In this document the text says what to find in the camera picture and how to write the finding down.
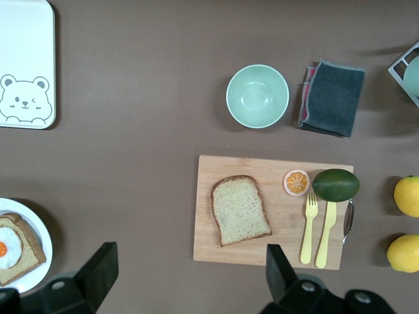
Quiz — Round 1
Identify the mint green bowl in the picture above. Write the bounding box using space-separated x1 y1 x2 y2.
225 63 291 129

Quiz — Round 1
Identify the yellow plastic knife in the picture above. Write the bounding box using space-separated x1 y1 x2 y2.
315 200 338 270

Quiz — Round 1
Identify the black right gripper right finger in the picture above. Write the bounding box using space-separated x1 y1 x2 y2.
261 243 331 314

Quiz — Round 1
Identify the white round plate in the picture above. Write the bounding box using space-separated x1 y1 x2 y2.
0 197 54 294

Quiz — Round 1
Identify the bamboo cutting board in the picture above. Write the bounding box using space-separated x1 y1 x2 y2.
192 154 355 271

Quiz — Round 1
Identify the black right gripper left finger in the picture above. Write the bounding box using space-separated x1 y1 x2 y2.
41 241 119 314

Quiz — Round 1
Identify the yellow lemon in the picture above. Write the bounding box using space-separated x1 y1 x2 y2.
386 233 419 273
393 175 419 218

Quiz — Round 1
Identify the dark green avocado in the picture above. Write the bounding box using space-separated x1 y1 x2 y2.
311 168 361 203

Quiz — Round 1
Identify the plain bread slice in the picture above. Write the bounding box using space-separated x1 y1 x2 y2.
210 175 274 248

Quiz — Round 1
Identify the orange slice toy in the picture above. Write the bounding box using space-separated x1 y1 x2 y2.
283 168 311 197

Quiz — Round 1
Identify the folded grey pink cloth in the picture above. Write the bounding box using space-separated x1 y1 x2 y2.
297 58 366 139

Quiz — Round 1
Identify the yellow plastic fork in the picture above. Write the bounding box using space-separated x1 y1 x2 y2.
300 192 319 265

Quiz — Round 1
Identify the cream bear print tray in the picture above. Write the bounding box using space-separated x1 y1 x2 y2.
0 0 57 130

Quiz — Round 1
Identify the white wire cup rack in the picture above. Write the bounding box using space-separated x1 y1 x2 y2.
388 40 419 108

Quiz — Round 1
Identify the fried egg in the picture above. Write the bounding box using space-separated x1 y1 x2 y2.
0 226 24 270

